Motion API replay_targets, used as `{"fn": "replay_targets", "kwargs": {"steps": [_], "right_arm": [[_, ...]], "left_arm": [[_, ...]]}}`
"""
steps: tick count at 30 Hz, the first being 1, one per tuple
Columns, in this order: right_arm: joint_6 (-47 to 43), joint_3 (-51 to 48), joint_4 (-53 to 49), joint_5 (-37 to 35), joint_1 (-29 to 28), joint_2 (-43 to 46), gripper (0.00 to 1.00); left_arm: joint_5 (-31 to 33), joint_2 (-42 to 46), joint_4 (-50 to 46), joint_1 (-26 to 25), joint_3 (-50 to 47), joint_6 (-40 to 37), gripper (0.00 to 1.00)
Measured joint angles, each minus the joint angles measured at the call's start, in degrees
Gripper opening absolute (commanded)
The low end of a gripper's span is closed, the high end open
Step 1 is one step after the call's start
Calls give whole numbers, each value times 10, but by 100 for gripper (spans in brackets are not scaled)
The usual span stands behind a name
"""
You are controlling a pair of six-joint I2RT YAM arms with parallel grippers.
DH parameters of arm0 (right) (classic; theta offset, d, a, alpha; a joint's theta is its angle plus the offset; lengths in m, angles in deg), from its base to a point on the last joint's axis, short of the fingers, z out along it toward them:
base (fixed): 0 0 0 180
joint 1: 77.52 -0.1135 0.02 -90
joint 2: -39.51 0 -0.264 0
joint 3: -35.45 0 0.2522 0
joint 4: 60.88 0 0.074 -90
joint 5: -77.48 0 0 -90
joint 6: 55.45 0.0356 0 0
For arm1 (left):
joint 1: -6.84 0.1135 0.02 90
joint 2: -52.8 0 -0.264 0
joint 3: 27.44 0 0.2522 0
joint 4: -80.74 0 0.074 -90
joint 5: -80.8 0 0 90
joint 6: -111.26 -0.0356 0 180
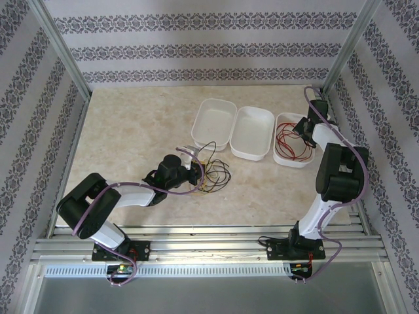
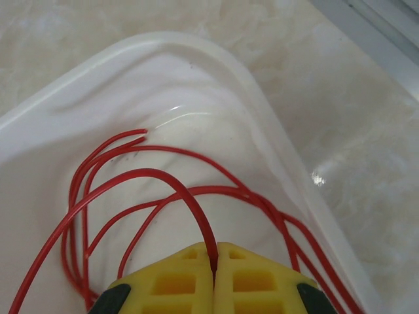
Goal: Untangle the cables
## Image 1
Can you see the grey metal sheet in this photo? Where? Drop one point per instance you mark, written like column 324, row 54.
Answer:
column 209, row 294

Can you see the aluminium side rail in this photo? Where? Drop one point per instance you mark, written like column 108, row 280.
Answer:
column 78, row 131
column 357, row 219

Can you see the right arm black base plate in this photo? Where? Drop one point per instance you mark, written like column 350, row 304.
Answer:
column 276, row 250

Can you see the white plastic tray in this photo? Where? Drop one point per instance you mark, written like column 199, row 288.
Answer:
column 284, row 116
column 252, row 131
column 212, row 124

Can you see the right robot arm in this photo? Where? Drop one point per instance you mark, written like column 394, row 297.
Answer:
column 327, row 137

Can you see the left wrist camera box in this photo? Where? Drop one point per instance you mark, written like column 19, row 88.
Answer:
column 190, row 157

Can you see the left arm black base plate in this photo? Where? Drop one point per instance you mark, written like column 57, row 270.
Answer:
column 144, row 250

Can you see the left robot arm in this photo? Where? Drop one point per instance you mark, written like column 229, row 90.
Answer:
column 131, row 196

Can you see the small circuit board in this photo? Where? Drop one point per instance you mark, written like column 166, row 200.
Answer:
column 300, row 267
column 123, row 269

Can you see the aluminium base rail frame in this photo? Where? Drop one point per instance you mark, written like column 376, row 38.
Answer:
column 209, row 248

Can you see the aluminium frame post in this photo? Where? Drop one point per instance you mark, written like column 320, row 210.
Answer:
column 63, row 49
column 347, row 49

